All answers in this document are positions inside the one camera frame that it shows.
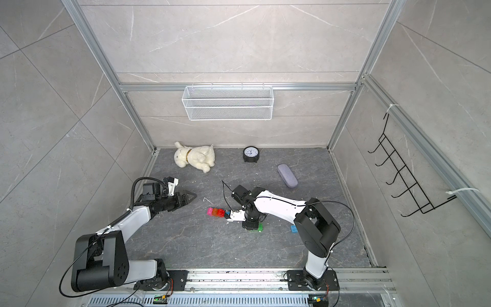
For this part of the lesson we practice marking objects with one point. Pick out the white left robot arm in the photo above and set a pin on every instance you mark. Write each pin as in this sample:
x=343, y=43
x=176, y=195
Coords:
x=101, y=260

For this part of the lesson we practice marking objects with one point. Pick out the white wire mesh basket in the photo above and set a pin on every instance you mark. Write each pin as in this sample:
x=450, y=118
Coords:
x=220, y=103

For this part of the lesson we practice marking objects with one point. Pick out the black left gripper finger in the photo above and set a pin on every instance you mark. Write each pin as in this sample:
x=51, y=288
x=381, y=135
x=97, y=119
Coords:
x=186, y=206
x=189, y=196

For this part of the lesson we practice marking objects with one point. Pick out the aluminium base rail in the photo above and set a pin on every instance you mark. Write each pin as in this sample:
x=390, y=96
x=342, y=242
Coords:
x=257, y=287

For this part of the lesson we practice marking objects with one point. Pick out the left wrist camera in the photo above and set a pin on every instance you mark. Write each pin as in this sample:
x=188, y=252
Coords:
x=171, y=185

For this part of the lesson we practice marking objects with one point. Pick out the red lego brick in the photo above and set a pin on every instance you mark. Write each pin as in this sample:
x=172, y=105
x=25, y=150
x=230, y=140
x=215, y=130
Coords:
x=220, y=213

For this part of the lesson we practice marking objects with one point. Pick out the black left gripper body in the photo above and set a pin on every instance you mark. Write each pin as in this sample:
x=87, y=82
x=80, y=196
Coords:
x=167, y=204

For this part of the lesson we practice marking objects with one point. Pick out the black round alarm clock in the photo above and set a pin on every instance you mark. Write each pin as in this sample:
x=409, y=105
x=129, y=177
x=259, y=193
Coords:
x=251, y=154

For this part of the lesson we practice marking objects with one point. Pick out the white plush dog toy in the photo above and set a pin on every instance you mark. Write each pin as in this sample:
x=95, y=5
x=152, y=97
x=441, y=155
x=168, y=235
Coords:
x=202, y=158

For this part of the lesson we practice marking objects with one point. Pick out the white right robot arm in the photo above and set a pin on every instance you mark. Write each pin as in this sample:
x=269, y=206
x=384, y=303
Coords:
x=315, y=225

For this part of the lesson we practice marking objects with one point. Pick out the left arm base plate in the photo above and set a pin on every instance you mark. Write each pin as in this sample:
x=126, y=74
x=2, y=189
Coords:
x=171, y=280

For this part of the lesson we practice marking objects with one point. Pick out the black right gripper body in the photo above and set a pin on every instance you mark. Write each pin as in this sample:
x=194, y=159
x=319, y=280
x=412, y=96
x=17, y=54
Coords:
x=249, y=217

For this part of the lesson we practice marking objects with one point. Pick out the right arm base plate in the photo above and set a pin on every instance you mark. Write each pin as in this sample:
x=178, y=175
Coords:
x=301, y=280

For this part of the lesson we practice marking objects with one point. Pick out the purple glasses case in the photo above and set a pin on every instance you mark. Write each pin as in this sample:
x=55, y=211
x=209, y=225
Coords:
x=287, y=176

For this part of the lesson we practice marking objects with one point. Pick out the black wire hook rack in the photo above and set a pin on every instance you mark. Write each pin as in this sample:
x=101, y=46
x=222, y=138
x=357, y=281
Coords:
x=404, y=175

